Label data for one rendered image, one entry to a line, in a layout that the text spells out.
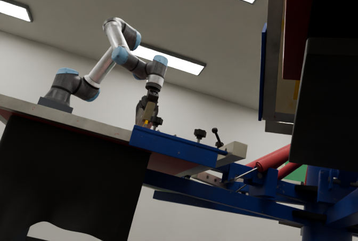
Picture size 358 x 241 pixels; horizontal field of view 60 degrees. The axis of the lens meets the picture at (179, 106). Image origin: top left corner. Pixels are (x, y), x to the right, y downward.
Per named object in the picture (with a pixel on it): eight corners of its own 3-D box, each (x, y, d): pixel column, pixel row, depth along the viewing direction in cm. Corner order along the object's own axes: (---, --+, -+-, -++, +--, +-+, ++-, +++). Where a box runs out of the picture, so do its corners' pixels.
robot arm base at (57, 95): (40, 103, 180) (47, 88, 184) (66, 112, 186) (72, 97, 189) (42, 97, 167) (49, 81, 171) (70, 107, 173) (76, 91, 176)
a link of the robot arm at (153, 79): (165, 77, 141) (147, 72, 140) (162, 86, 140) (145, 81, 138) (162, 83, 148) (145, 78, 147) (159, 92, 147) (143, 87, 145)
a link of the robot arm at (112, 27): (106, 6, 172) (125, 47, 137) (121, 17, 179) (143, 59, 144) (94, 22, 175) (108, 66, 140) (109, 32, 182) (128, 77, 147)
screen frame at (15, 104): (-27, 98, 94) (-21, 87, 95) (19, 137, 148) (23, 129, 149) (216, 165, 106) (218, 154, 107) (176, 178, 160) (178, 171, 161)
